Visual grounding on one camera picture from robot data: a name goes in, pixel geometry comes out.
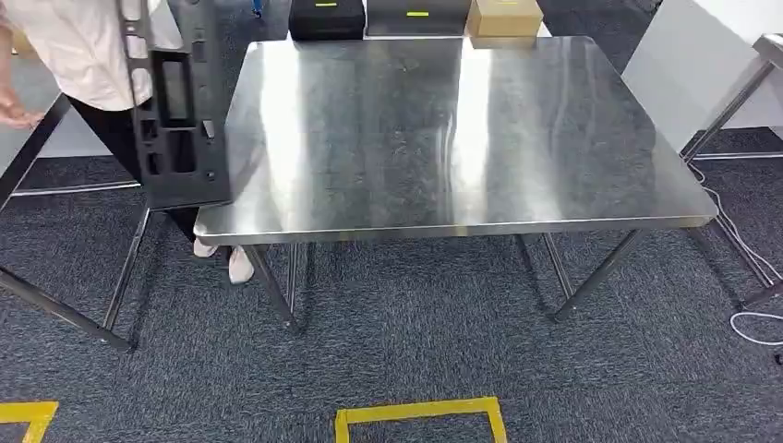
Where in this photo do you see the stainless steel table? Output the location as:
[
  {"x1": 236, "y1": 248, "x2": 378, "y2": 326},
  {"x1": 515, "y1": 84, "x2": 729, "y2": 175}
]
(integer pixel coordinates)
[
  {"x1": 680, "y1": 33, "x2": 783, "y2": 310},
  {"x1": 192, "y1": 34, "x2": 720, "y2": 334},
  {"x1": 0, "y1": 54, "x2": 154, "y2": 354}
]

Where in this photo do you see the yellow floor tape square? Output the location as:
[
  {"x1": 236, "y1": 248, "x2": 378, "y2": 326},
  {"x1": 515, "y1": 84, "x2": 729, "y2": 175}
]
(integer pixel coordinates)
[
  {"x1": 334, "y1": 397, "x2": 509, "y2": 443},
  {"x1": 0, "y1": 401, "x2": 59, "y2": 443}
]

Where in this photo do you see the grey case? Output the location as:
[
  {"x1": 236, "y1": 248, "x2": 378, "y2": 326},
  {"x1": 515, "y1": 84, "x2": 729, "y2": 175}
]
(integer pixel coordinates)
[{"x1": 366, "y1": 0, "x2": 472, "y2": 37}]

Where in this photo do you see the black case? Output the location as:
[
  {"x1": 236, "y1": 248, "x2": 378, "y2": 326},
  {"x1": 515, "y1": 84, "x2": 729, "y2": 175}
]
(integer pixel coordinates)
[{"x1": 288, "y1": 0, "x2": 367, "y2": 42}]

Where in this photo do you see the white floor cable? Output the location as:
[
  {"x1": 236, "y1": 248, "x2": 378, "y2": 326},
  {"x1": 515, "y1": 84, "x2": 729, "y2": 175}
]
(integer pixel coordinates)
[{"x1": 688, "y1": 163, "x2": 783, "y2": 348}]

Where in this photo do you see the black plastic panel with cutouts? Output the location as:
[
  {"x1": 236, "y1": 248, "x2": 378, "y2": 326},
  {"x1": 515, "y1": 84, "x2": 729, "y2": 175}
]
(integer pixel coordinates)
[{"x1": 115, "y1": 0, "x2": 234, "y2": 212}]

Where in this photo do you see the tan cardboard box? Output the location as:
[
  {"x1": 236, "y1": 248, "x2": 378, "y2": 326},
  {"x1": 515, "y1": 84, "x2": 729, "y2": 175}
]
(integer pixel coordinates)
[{"x1": 465, "y1": 0, "x2": 545, "y2": 39}]

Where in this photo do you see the person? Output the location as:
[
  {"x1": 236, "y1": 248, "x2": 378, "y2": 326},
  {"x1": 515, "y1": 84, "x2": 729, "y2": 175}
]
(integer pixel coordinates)
[{"x1": 0, "y1": 0, "x2": 256, "y2": 286}]

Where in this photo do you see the person's hand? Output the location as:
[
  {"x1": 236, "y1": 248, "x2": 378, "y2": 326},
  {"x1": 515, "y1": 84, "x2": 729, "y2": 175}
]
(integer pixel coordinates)
[{"x1": 0, "y1": 91, "x2": 45, "y2": 131}]

